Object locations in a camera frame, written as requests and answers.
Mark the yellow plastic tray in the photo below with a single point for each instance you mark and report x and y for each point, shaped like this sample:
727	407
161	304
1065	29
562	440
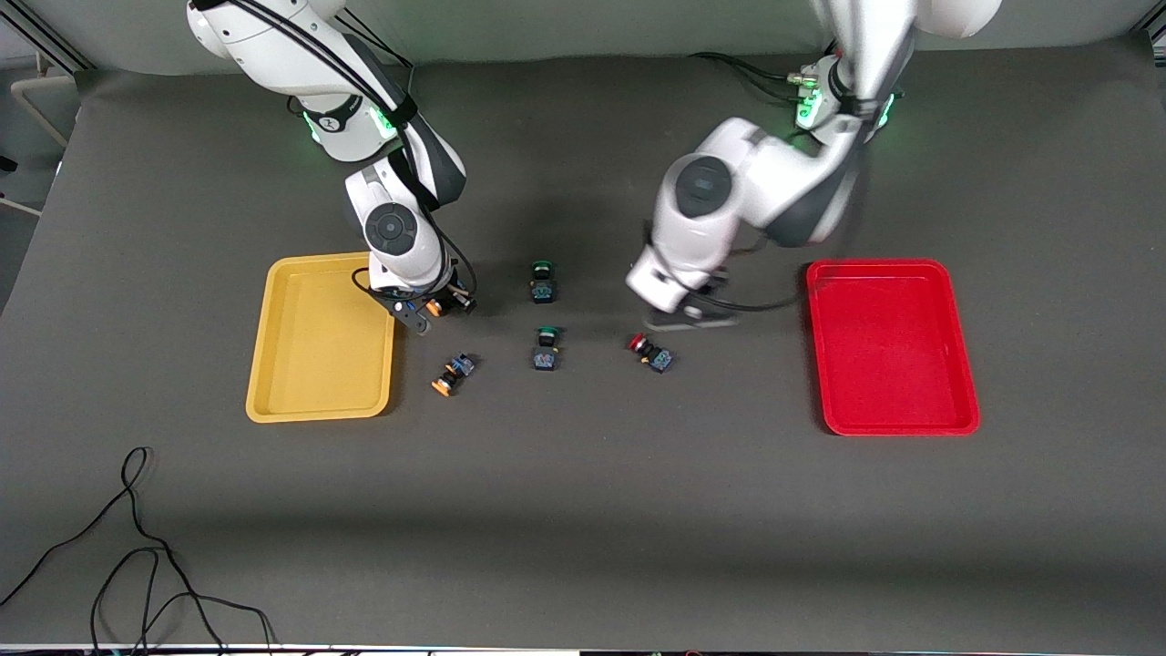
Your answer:
319	364

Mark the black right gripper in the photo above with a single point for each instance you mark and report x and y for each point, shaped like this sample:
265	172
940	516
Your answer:
444	296

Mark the red push button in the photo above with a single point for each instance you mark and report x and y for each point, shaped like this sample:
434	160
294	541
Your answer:
658	358

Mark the yellow button with yellow-tab block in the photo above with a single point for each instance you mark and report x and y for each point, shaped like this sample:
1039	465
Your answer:
453	374

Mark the green button with yellow-tab block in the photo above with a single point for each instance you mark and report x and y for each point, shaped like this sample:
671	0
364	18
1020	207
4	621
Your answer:
544	287

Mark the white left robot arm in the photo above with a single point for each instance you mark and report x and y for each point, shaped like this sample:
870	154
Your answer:
729	191

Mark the white tubular frame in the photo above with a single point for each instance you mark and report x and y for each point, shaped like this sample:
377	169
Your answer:
36	100

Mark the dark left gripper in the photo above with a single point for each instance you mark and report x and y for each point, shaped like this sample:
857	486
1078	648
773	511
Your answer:
715	283

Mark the yellow button with green-dot block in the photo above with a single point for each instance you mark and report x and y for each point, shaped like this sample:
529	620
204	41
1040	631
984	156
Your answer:
435	308

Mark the green button with red-dot block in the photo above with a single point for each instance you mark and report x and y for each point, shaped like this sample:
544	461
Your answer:
546	353

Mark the red plastic tray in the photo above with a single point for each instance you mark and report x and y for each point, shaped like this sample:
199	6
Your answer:
893	351

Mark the dark grey table mat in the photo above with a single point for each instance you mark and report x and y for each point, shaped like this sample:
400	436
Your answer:
583	510

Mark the black frame strut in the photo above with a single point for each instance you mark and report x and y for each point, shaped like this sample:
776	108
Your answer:
36	32

